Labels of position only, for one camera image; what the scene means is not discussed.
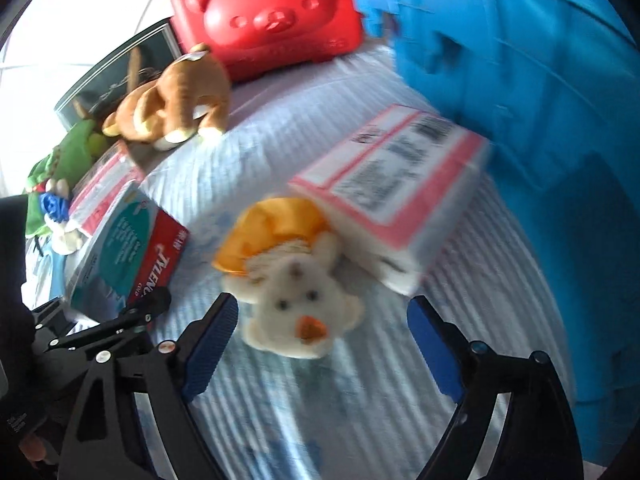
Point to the person's left hand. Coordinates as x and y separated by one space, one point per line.
32 452

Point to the green plush frog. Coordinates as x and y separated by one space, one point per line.
70 155

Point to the small white plush duck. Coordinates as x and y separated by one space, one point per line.
295 300

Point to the black gift box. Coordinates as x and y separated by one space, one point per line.
110 75

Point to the brown plush dog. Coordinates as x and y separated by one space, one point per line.
185 90

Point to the pink white medicine box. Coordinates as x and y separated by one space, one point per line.
390 190
107 175

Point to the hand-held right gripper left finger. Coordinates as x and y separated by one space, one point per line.
212 345

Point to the blue plastic storage crate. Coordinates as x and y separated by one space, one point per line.
525 110

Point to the red bear face suitcase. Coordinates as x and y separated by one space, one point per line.
270 20

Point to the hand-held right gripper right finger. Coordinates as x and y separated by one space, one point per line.
432 350

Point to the teal red medicine box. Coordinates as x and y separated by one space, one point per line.
120 255

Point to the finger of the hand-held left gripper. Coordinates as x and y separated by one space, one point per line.
52 316
140 312

